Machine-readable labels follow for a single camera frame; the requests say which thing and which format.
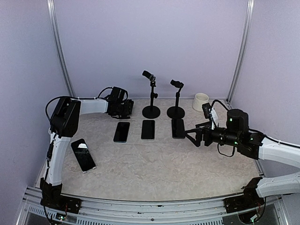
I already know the black round-base phone stand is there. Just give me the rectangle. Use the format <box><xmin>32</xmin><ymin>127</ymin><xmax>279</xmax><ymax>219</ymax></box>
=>
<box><xmin>142</xmin><ymin>70</ymin><xmax>160</xmax><ymax>119</ymax></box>

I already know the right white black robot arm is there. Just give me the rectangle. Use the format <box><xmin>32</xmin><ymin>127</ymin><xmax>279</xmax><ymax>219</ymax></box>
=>
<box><xmin>185</xmin><ymin>109</ymin><xmax>300</xmax><ymax>208</ymax></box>

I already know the silver edged black smartphone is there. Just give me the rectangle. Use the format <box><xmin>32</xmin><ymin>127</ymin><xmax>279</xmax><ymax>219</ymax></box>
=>
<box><xmin>141</xmin><ymin>120</ymin><xmax>155</xmax><ymax>140</ymax></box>

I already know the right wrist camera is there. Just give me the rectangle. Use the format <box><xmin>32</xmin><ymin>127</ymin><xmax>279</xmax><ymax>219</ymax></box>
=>
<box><xmin>202</xmin><ymin>103</ymin><xmax>219</xmax><ymax>130</ymax></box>

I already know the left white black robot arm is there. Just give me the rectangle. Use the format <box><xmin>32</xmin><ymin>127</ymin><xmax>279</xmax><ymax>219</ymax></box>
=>
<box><xmin>40</xmin><ymin>87</ymin><xmax>134</xmax><ymax>211</ymax></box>

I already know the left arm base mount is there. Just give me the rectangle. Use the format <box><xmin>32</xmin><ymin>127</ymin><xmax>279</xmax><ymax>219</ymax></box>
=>
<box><xmin>41</xmin><ymin>193</ymin><xmax>82</xmax><ymax>214</ymax></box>

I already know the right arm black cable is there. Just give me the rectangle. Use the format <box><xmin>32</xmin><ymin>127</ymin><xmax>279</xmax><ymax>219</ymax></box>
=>
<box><xmin>210</xmin><ymin>99</ymin><xmax>235</xmax><ymax>157</ymax></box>

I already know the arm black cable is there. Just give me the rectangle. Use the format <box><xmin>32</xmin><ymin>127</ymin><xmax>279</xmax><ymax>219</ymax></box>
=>
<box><xmin>210</xmin><ymin>99</ymin><xmax>235</xmax><ymax>157</ymax></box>
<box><xmin>45</xmin><ymin>86</ymin><xmax>113</xmax><ymax>132</ymax></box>

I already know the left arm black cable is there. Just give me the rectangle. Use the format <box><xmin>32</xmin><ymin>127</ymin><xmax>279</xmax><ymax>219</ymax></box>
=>
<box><xmin>45</xmin><ymin>86</ymin><xmax>113</xmax><ymax>132</ymax></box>

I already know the white ceramic mug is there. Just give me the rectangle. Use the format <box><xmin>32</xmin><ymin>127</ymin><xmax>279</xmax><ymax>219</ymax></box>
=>
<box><xmin>192</xmin><ymin>93</ymin><xmax>209</xmax><ymax>112</ymax></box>

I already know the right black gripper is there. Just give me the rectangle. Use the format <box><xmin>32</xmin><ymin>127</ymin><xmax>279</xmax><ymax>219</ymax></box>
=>
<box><xmin>184</xmin><ymin>120</ymin><xmax>241</xmax><ymax>147</ymax></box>

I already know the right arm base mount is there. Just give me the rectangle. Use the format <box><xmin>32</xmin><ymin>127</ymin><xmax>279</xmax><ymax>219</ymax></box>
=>
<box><xmin>224</xmin><ymin>177</ymin><xmax>266</xmax><ymax>213</ymax></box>

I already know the left aluminium corner post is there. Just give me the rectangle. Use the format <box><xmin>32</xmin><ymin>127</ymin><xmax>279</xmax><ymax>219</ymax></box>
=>
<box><xmin>47</xmin><ymin>0</ymin><xmax>75</xmax><ymax>97</ymax></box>

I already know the purple edged black smartphone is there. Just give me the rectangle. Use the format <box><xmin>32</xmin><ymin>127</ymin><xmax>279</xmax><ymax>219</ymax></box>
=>
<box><xmin>172</xmin><ymin>119</ymin><xmax>185</xmax><ymax>139</ymax></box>

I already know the aluminium front rail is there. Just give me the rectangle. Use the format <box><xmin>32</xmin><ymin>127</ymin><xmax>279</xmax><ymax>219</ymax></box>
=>
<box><xmin>15</xmin><ymin>187</ymin><xmax>292</xmax><ymax>225</ymax></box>

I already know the aluminium corner post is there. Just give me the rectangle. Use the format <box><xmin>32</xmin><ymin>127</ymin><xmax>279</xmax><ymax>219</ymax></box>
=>
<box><xmin>226</xmin><ymin>0</ymin><xmax>255</xmax><ymax>104</ymax></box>
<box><xmin>47</xmin><ymin>0</ymin><xmax>75</xmax><ymax>97</ymax></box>

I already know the right aluminium corner post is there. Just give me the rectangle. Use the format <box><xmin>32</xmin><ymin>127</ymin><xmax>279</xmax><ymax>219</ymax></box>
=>
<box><xmin>226</xmin><ymin>0</ymin><xmax>255</xmax><ymax>104</ymax></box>

